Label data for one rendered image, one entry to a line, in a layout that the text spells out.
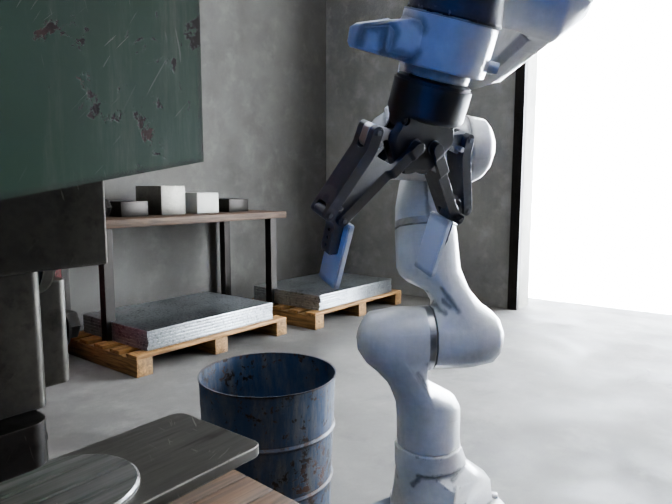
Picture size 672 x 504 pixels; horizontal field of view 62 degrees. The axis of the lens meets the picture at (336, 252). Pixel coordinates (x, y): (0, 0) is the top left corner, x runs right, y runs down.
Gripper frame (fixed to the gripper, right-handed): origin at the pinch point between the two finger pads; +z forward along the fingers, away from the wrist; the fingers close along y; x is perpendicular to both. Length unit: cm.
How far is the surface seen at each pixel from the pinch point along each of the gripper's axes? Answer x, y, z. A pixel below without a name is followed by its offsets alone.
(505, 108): 272, 359, 24
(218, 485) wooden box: 44, 12, 82
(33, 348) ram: -3.9, -34.3, 1.2
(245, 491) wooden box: 39, 16, 80
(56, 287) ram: 0.3, -32.2, -1.0
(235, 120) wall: 408, 184, 86
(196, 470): -4.4, -20.7, 17.4
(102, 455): 2.5, -27.3, 19.6
